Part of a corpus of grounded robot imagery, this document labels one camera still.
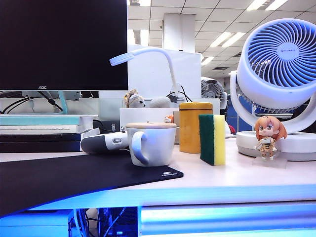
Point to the black book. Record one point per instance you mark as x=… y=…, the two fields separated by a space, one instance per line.
x=37 y=143

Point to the orange-haired anime figurine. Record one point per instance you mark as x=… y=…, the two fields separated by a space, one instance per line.
x=269 y=128

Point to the white fluffy plush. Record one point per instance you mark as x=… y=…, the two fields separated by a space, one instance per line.
x=160 y=102

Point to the small orange fox figurine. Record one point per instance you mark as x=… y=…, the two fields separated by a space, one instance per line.
x=169 y=119

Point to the green yellow cleaning sponge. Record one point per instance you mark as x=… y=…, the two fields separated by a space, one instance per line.
x=219 y=140

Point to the black Corsair mouse pad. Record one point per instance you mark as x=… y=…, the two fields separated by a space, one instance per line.
x=61 y=177

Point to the white round desk fan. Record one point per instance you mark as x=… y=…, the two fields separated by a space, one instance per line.
x=261 y=84

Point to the teal book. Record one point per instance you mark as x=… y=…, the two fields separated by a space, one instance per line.
x=37 y=121

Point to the dark computer tower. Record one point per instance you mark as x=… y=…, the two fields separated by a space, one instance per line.
x=118 y=222

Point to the white ceramic mug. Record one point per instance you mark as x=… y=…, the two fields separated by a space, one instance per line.
x=160 y=145

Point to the white partition board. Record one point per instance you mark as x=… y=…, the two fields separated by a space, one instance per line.
x=148 y=79

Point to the white under-desk cabinet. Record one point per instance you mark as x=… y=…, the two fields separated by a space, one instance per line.
x=29 y=227

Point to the teal monitor stand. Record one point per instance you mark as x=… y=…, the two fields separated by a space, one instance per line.
x=63 y=103

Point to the white gooseneck desk lamp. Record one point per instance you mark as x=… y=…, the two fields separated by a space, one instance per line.
x=121 y=58

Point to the white book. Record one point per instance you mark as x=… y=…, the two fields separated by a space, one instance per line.
x=37 y=129

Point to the white desk organizer box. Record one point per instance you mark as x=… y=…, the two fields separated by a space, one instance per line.
x=148 y=114

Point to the blue office partition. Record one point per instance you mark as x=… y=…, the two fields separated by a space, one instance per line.
x=233 y=121

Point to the black AOC computer monitor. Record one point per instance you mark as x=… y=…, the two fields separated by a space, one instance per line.
x=61 y=44

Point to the round wooden mug lid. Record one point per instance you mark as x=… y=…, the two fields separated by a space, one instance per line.
x=150 y=125

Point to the white background fan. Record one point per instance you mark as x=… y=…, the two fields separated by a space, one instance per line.
x=212 y=90

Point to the yellow tin canister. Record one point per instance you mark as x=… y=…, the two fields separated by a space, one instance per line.
x=188 y=128

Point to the white grey handheld device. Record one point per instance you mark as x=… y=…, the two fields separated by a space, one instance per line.
x=98 y=144

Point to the beige plush toy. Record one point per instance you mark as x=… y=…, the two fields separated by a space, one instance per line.
x=134 y=101

